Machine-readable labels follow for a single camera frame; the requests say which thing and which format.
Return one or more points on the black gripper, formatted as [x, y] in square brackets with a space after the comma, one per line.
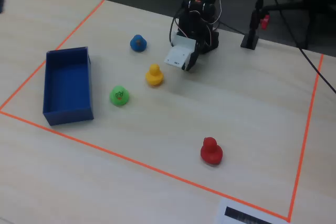
[193, 58]

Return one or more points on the yellow rubber duck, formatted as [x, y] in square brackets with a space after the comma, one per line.
[154, 77]

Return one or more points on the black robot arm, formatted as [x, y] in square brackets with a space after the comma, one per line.
[212, 43]

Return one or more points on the blue rubber duck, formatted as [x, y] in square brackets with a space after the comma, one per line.
[138, 43]

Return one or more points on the green rubber duck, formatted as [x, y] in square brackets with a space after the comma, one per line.
[119, 96]

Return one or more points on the red rubber duck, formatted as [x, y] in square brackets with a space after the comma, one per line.
[211, 151]

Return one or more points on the blue plastic box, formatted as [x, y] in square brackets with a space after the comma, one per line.
[68, 87]

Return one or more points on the red clamp knob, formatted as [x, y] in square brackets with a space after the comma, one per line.
[265, 22]

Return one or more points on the orange tape strip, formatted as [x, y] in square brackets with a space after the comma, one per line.
[76, 30]
[307, 132]
[147, 165]

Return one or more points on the black office chair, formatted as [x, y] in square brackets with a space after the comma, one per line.
[302, 5]

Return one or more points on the white paper black print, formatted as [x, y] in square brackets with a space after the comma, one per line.
[236, 212]

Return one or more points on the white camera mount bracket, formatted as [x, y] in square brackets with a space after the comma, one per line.
[179, 53]

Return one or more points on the black camera stand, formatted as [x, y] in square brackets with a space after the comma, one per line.
[250, 41]

